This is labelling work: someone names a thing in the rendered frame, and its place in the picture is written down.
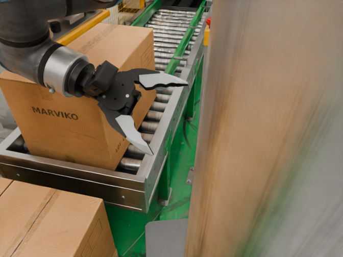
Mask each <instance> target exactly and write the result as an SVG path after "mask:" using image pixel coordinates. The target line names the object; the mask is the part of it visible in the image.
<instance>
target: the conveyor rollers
mask: <svg viewBox="0 0 343 257"><path fill-rule="evenodd" d="M207 13H208V12H203V14H202V17H201V19H200V21H199V23H198V25H197V27H202V25H203V23H204V20H205V18H206V16H207ZM195 14H196V11H184V10H171V9H158V10H157V11H156V12H155V13H154V14H153V15H152V17H151V18H150V19H149V20H148V21H147V22H146V23H145V24H144V25H143V27H144V28H153V30H154V55H155V71H159V72H161V73H164V71H165V70H166V68H167V66H168V64H169V62H170V60H171V58H172V57H173V55H174V53H175V51H176V49H177V47H178V45H179V44H180V42H181V40H182V38H183V36H184V34H185V33H186V31H187V29H188V27H189V25H190V23H191V21H192V20H193V18H194V16H195ZM199 32H200V29H195V31H194V33H193V35H192V37H191V39H190V41H189V44H188V46H187V48H186V50H185V52H184V54H183V56H182V57H185V58H188V56H189V54H190V52H191V50H192V47H193V45H194V43H195V41H196V38H197V36H198V34H199ZM185 63H186V60H180V62H179V64H178V66H177V68H176V71H175V73H174V75H173V76H176V77H178V78H179V77H180V74H181V72H182V70H183V68H184V65H185ZM174 88H175V86H169V87H168V88H167V89H165V90H156V98H155V100H154V101H156V102H153V103H152V105H151V107H150V109H149V110H151V111H148V112H147V114H146V116H145V117H144V120H150V121H157V122H160V119H161V117H162V115H163V113H159V112H164V110H165V108H166V106H167V104H168V101H169V99H170V97H171V95H172V92H173V90H174ZM161 102H163V103H161ZM164 103H166V104H164ZM152 111H158V112H152ZM157 126H158V123H154V122H147V121H142V123H141V125H140V127H139V128H138V130H141V131H147V132H155V131H156V128H157ZM141 135H142V139H143V140H144V141H145V142H146V143H147V144H150V142H151V140H152V138H153V134H147V133H141ZM125 154H129V155H135V156H140V157H144V155H145V153H144V152H142V151H140V150H139V149H138V148H136V147H135V146H134V145H133V144H129V146H128V148H127V150H126V151H125ZM141 162H142V160H136V159H130V158H125V157H122V159H121V160H120V162H119V164H118V166H117V167H118V168H123V169H129V170H134V171H138V169H139V167H140V165H141Z"/></svg>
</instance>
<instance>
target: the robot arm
mask: <svg viewBox="0 0 343 257"><path fill-rule="evenodd" d="M122 1H123V0H0V66H1V67H3V68H4V69H5V70H7V71H9V72H11V73H15V74H18V75H20V76H22V77H24V78H26V79H28V80H30V81H32V82H35V83H37V84H39V85H41V86H44V87H46V88H48V89H50V90H49V93H51V94H54V93H55V92H57V93H58V94H60V95H63V96H65V97H73V96H76V97H82V96H85V97H87V98H90V97H91V98H93V99H95V100H97V101H98V102H99V103H98V104H97V105H98V106H99V108H100V109H101V110H102V112H103V113H104V114H105V116H106V119H107V121H108V123H109V124H110V125H111V126H112V128H113V129H115V130H116V131H117V132H119V133H120V134H121V135H122V136H124V137H125V138H126V139H127V140H128V141H129V142H130V143H132V144H133V145H134V146H135V147H136V148H138V149H139V150H140V151H142V152H144V153H146V154H148V155H151V156H153V155H154V154H153V152H152V150H151V148H150V147H149V145H148V144H147V143H146V142H145V141H144V140H143V139H142V135H141V133H140V132H139V131H137V130H136V128H135V122H134V120H133V118H132V115H133V112H132V111H133V109H134V108H135V106H136V104H137V102H138V101H139V99H140V97H142V95H141V92H140V91H138V90H136V87H135V84H139V87H140V88H144V89H145V90H147V91H148V90H153V89H156V90H165V89H167V88H168V87H169V86H175V87H182V86H188V83H187V82H186V81H185V80H183V79H180V78H178V77H176V76H173V75H170V74H166V73H161V72H159V71H155V70H150V69H145V68H135V69H131V70H128V71H122V72H121V71H120V72H118V70H119V68H117V67H116V66H114V65H113V64H111V63H110V62H108V61H107V60H106V61H104V62H103V63H102V64H101V65H98V66H97V68H96V69H95V67H94V65H93V64H91V63H90V62H89V59H88V57H87V56H86V55H85V54H82V53H80V52H78V51H76V50H74V49H71V48H69V47H67V46H64V45H62V44H60V43H58V42H56V41H53V40H52V39H51V36H50V30H49V27H48V20H52V19H57V18H62V17H66V16H71V15H75V14H80V13H84V12H89V11H93V10H98V9H102V8H112V7H114V6H116V5H118V4H120V3H121V2H122ZM184 257H343V0H213V5H212V14H211V23H210V32H209V40H208V49H207V59H206V67H205V76H204V85H203V94H202V103H201V112H200V121H199V130H198V139H197V148H196V153H195V162H194V171H193V180H192V189H191V198H190V207H189V216H188V225H187V234H186V242H185V251H184Z"/></svg>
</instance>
